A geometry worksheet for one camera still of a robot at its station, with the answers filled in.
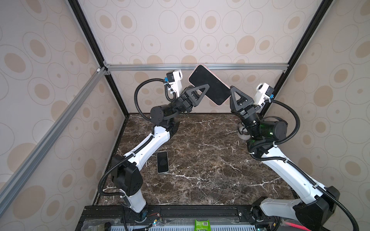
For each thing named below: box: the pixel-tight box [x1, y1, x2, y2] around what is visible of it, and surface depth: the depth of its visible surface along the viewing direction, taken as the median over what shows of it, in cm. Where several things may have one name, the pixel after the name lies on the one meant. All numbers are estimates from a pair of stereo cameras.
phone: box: [188, 64, 232, 106], surface depth 47 cm
